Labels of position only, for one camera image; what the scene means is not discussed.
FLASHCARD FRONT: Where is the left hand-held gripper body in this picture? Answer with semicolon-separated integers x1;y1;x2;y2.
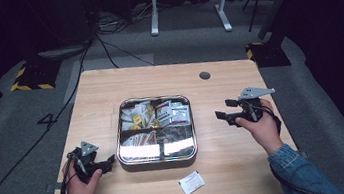
65;139;105;187

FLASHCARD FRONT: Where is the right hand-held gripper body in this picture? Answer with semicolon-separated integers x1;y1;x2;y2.
235;83;280;124

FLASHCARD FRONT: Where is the square metal compartment tray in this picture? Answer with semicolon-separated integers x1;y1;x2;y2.
109;90;200;172

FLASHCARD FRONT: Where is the single white sachet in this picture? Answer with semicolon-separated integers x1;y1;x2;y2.
177;169;208;194

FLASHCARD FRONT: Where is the person's left hand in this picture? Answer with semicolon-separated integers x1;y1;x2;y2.
61;156;106;194

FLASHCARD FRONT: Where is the person's right hand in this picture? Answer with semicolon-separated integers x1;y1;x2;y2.
232;96;286;161

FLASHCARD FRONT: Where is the grey round table grommet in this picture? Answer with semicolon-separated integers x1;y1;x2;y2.
198;70;212;81

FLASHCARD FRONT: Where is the pile of brown stick packets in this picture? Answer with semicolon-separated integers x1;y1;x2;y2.
122;129;159;150

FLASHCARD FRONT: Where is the black yellow striped base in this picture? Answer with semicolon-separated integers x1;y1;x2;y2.
244;37;292;71
7;60;59;95

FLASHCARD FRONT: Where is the pile of white yellow packets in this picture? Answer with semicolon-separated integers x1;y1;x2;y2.
119;100;159;134

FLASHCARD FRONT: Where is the pile of silver white packets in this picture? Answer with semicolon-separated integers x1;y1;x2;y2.
154;98;193;129

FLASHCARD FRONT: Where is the grey flat stand base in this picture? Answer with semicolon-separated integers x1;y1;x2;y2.
37;43;89;62

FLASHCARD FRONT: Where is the right hand-held gripper cable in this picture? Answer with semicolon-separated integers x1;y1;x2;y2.
251;101;284;139

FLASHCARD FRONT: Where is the hand-held gripper cable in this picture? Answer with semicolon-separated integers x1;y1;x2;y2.
251;101;284;139
53;151;83;194

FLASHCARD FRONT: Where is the left hand-held gripper cable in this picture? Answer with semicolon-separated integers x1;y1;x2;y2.
53;151;83;194

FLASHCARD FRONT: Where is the long black floor cable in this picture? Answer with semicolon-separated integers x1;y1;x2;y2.
0;36;115;194

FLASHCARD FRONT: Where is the thin black floor cable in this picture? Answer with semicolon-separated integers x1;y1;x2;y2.
95;28;156;73

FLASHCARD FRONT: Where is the bundle of cables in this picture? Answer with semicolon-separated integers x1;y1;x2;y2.
94;2;160;37

